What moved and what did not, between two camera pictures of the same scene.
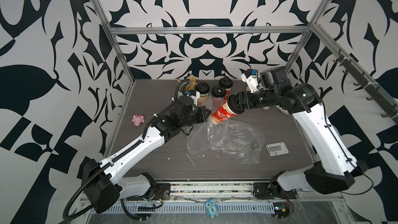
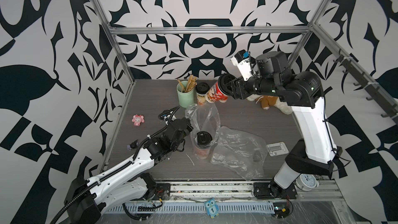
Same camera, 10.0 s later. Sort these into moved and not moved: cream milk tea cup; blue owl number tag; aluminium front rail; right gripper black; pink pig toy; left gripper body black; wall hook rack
Moved: left gripper body black; right gripper black
Not moved: blue owl number tag; aluminium front rail; pink pig toy; wall hook rack; cream milk tea cup
